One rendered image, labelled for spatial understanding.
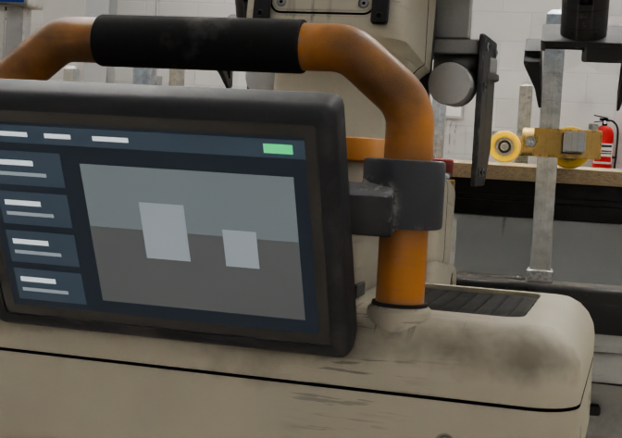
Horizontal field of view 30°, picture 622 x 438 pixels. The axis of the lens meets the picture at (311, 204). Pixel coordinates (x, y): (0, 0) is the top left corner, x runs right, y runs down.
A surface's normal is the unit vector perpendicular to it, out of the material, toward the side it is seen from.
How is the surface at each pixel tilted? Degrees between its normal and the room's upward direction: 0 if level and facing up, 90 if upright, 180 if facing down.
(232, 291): 115
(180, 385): 90
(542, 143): 90
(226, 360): 90
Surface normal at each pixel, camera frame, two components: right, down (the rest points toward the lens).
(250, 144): -0.27, 0.45
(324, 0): -0.26, -0.11
